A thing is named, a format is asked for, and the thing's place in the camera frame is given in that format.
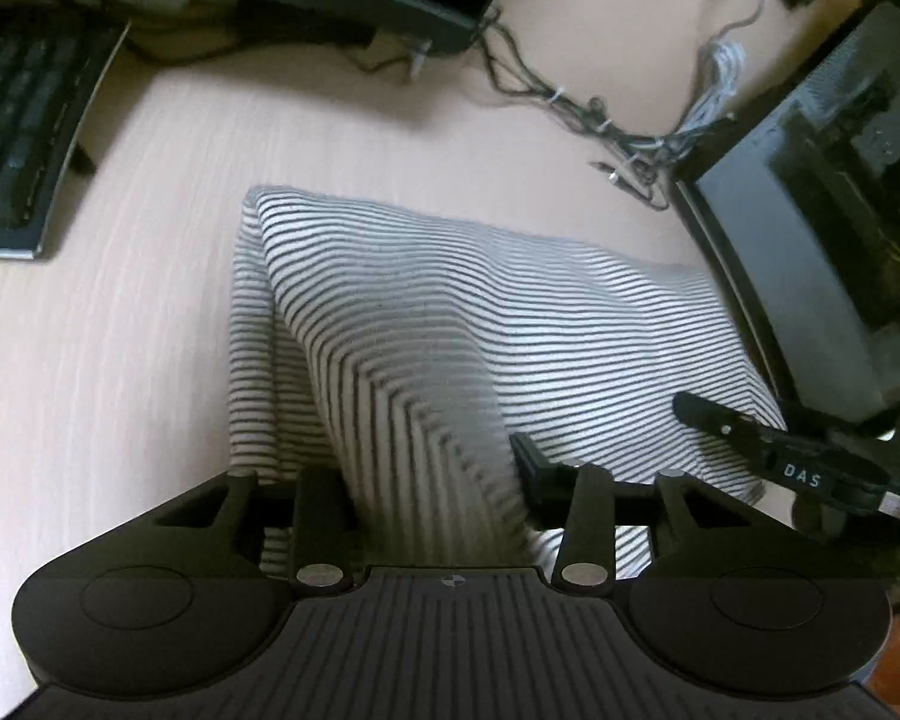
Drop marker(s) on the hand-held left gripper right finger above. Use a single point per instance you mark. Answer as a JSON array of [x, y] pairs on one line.
[[536, 476]]

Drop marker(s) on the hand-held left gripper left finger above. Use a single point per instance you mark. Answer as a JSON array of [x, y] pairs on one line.
[[319, 510]]

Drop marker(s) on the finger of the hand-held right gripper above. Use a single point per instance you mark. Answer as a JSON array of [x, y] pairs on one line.
[[727, 420]]

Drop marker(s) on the grey striped garment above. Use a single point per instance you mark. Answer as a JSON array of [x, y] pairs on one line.
[[457, 330]]

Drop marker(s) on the black keyboard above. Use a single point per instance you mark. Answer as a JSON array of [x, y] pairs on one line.
[[15, 127]]

